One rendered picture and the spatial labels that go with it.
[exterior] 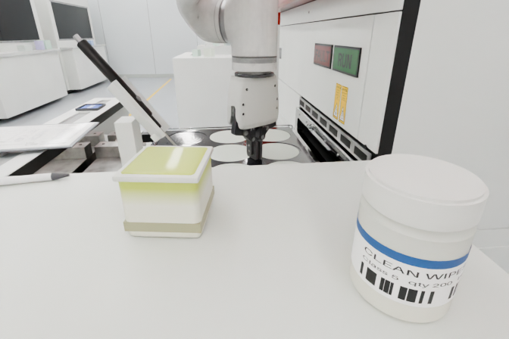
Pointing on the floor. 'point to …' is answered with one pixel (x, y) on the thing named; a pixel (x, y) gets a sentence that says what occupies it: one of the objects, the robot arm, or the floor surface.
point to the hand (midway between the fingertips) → (254, 148)
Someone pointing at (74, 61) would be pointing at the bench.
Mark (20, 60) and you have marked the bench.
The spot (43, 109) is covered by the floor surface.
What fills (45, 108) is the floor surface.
